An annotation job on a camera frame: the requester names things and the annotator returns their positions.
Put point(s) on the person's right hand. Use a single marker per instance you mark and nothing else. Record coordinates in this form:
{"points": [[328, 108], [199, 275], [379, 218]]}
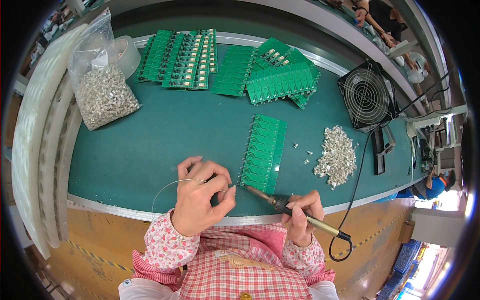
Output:
{"points": [[309, 221]]}

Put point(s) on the person's left hand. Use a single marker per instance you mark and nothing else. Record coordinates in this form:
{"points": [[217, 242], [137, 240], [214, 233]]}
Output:
{"points": [[195, 202]]}

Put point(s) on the soldering iron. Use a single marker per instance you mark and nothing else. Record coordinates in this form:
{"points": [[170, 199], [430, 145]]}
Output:
{"points": [[322, 223]]}

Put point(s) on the pile of white connectors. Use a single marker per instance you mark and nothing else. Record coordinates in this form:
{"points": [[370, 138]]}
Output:
{"points": [[336, 157]]}

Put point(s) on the person's body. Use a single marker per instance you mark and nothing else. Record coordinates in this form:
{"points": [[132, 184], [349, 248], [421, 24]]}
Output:
{"points": [[240, 270]]}

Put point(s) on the black metal stand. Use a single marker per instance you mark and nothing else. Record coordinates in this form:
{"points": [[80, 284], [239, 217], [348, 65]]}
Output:
{"points": [[378, 150]]}

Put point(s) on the stack of blue crates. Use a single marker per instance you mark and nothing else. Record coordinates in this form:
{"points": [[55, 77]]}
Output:
{"points": [[405, 262]]}

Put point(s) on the bare green circuit board panel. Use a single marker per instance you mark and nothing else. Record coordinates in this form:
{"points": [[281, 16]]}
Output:
{"points": [[234, 71]]}

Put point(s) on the black square fan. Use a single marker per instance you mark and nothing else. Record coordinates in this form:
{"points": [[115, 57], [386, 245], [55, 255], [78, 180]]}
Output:
{"points": [[367, 95]]}

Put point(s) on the pile of green board panels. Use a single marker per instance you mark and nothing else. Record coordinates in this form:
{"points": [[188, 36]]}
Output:
{"points": [[283, 78]]}

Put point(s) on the row of populated green boards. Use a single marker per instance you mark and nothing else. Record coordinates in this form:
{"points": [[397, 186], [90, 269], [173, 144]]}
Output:
{"points": [[180, 58]]}

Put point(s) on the clear bag of white connectors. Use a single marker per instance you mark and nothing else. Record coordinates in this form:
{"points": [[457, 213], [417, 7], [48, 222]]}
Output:
{"points": [[103, 90]]}

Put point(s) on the clear tape roll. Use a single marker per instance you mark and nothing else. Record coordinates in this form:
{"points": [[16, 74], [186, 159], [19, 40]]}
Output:
{"points": [[129, 56]]}

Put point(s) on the stack of white plastic trays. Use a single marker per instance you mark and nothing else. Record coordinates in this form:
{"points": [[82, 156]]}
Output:
{"points": [[35, 142]]}

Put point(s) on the cluttered background workbench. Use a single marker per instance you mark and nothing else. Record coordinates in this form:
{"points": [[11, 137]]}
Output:
{"points": [[56, 26]]}

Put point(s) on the white workstation frame with equipment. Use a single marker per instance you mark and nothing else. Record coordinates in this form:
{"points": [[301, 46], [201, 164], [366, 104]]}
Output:
{"points": [[440, 138]]}

